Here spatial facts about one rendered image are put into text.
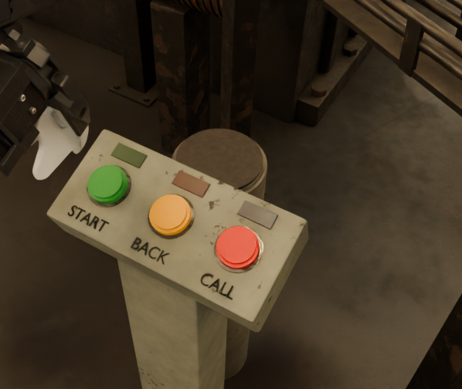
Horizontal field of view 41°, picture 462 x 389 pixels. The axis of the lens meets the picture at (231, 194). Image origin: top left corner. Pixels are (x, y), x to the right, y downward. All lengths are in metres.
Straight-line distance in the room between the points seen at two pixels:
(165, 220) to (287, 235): 0.12
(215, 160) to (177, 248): 0.20
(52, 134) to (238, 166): 0.32
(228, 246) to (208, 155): 0.22
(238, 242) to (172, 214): 0.07
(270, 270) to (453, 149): 1.12
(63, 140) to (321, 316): 0.84
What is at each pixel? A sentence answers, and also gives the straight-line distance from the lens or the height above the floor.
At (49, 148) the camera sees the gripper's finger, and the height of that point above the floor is 0.73.
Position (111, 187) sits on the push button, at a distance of 0.61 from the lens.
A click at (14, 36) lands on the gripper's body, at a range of 0.43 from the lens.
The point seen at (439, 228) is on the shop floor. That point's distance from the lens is 1.44.
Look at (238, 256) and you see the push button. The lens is 0.56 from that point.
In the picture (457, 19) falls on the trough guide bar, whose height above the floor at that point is 0.71.
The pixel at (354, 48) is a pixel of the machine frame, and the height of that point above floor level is 0.09.
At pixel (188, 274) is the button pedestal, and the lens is 0.57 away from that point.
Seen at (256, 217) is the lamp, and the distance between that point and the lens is 0.58.
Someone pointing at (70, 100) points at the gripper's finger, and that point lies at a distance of 0.45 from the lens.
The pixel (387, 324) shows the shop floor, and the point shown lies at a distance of 1.26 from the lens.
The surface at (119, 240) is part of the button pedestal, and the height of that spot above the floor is 0.59.
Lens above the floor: 1.06
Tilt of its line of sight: 49 degrees down
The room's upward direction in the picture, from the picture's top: 3 degrees clockwise
